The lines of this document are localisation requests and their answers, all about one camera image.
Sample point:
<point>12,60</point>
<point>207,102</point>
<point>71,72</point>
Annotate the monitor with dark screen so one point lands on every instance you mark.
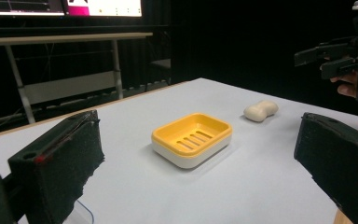
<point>18,6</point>

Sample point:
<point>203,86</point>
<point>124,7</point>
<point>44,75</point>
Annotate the white metal-legged desk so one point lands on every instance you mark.
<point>68,84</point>

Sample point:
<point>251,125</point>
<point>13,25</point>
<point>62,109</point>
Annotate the cream soap bar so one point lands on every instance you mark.
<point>260,111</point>

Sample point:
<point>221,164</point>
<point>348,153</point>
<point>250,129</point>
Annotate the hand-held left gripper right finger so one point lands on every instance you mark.
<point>341,155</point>

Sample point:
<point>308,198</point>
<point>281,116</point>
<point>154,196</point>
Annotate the monitor with pink window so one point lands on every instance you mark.
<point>105,7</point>

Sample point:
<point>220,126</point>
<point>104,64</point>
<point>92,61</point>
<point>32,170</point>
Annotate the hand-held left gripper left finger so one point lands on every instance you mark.
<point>56,161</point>

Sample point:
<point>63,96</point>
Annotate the dark chair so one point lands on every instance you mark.
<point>161,67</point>

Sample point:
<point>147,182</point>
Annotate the yellow and white soap dish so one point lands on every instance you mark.
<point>192,140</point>

